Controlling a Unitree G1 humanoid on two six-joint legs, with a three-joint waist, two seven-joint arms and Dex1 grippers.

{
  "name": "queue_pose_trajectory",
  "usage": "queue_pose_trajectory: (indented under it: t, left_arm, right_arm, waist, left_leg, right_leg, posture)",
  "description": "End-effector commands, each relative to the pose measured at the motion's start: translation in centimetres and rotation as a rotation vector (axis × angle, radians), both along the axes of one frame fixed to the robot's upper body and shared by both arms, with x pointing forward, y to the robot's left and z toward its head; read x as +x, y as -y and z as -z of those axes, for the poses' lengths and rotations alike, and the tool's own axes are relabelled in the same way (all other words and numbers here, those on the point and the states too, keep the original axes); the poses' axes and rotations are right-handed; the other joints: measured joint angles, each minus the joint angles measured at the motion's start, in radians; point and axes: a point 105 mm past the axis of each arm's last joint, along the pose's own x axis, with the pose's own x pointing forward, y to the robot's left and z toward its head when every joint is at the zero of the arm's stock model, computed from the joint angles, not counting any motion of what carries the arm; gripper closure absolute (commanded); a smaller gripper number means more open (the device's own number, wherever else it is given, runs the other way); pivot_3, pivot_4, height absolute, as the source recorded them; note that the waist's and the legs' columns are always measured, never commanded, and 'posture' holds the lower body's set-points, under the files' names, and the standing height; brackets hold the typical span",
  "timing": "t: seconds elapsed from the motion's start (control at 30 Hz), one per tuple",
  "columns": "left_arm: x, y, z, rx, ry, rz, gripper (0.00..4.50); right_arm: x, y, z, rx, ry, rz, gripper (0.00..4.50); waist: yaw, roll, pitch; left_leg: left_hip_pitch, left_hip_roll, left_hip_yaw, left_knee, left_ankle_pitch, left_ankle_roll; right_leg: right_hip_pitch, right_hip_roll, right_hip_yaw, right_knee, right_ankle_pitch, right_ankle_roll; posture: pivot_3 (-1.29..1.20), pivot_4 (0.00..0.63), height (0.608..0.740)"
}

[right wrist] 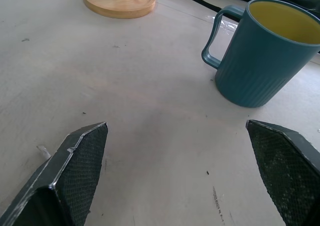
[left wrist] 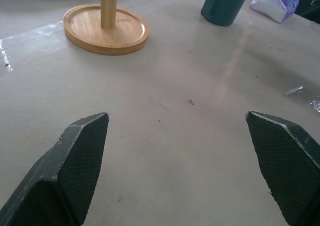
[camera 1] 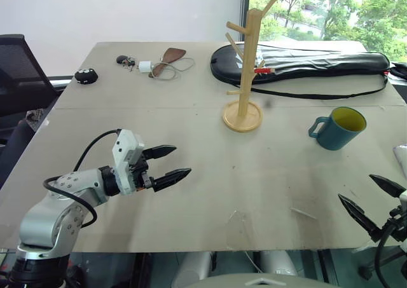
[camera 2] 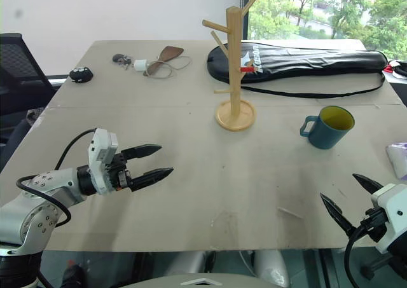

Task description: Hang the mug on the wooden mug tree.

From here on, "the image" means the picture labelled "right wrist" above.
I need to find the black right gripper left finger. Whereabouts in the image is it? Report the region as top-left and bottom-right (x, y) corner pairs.
(0, 122), (109, 226)

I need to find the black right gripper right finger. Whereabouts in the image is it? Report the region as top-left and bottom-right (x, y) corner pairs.
(245, 119), (320, 226)

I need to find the round wooden stand base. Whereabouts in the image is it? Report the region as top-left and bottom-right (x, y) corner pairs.
(82, 0), (157, 19)

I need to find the clear tape piece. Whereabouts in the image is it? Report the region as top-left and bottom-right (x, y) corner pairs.
(206, 14), (239, 36)

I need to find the blue ribbed mug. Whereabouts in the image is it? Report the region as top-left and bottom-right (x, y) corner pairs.
(201, 0), (320, 108)

